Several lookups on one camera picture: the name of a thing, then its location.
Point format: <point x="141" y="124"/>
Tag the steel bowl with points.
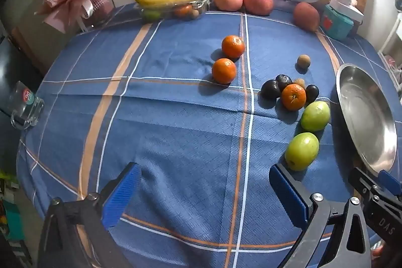
<point x="364" y="117"/>

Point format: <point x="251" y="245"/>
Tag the small green fruit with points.
<point x="151" y="15"/>

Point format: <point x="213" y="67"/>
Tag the person's right hand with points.
<point x="377" y="251"/>

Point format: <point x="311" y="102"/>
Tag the red apple, right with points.
<point x="306" y="16"/>

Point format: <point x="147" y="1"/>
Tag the teal box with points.
<point x="337" y="23"/>

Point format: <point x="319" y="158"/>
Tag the blue plaid tablecloth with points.
<point x="172" y="130"/>

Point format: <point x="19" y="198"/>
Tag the clear plastic container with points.
<point x="202" y="4"/>

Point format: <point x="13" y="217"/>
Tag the small mandarin in clear container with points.
<point x="182" y="11"/>

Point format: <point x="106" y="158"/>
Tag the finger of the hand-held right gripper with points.
<point x="362" y="181"/>
<point x="391" y="181"/>

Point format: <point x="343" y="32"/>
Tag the orange mandarin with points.
<point x="293" y="97"/>
<point x="224" y="70"/>
<point x="233" y="46"/>

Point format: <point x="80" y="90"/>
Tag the dark purple plum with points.
<point x="270" y="89"/>
<point x="283" y="80"/>
<point x="312" y="92"/>

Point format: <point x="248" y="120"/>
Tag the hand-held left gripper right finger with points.
<point x="287" y="189"/>

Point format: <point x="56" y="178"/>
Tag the green jujube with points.
<point x="302" y="151"/>
<point x="315" y="115"/>

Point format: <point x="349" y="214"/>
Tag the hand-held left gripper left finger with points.
<point x="123" y="192"/>

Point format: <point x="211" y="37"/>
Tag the white box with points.
<point x="348" y="9"/>

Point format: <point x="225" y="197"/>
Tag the glass mug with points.
<point x="26" y="104"/>

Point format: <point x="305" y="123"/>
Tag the brown longan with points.
<point x="303" y="61"/>
<point x="300" y="82"/>

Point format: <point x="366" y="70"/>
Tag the small longan in clear container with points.
<point x="195" y="14"/>

